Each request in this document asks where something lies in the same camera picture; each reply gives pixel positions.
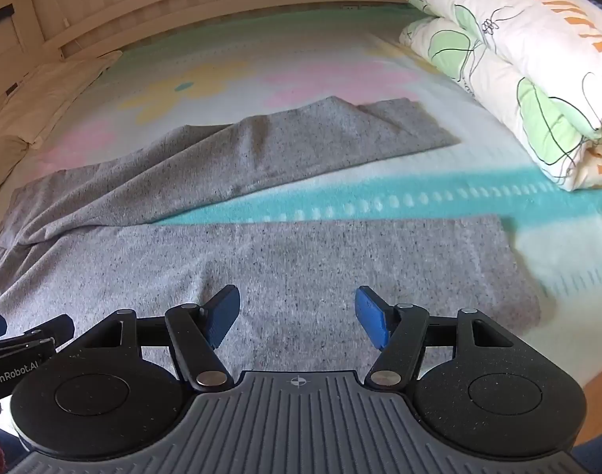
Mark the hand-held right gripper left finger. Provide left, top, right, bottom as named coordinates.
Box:
left=72, top=285, right=241, bottom=392

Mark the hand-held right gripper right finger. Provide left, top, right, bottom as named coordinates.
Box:
left=355, top=285, right=522, bottom=392

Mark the grey knitted sock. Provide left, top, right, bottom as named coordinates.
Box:
left=0, top=96, right=543, bottom=371

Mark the cream pillow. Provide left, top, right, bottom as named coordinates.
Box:
left=0, top=50, right=124, bottom=213

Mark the pastel printed blanket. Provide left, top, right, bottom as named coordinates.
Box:
left=0, top=2, right=602, bottom=386

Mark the folded floral white duvet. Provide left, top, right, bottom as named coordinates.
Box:
left=398, top=0, right=602, bottom=192

